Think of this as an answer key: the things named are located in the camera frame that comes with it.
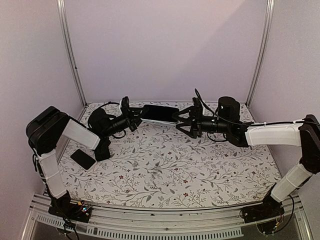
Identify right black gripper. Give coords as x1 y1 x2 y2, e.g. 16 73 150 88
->
172 106 230 139

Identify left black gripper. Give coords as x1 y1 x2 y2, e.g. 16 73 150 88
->
103 106 151 138

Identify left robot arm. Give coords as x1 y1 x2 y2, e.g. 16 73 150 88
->
25 106 147 217

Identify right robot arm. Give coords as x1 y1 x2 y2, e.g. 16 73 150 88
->
172 96 320 218

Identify black phone with white edge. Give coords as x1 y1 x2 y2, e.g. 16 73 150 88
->
70 149 97 171

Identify floral patterned table mat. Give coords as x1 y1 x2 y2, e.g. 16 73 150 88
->
51 100 285 210

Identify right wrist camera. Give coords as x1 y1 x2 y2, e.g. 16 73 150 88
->
192 97 205 115

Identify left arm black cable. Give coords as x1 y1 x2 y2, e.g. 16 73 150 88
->
96 101 122 111

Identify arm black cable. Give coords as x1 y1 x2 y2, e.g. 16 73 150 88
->
194 87 306 126
96 101 122 111

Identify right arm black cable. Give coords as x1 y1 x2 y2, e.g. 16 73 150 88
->
194 87 306 126

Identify front aluminium rail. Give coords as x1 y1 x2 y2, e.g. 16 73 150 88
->
21 194 316 240

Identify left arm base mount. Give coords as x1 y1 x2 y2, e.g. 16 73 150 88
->
48 201 92 223

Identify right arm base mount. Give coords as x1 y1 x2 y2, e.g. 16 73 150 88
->
239 203 285 235

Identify left aluminium frame post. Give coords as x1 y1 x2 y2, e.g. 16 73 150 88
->
56 0 88 107

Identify aluminium frame post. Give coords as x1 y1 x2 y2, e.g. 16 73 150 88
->
56 0 88 107
245 0 275 109

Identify right aluminium frame post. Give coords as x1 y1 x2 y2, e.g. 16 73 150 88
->
245 0 275 109

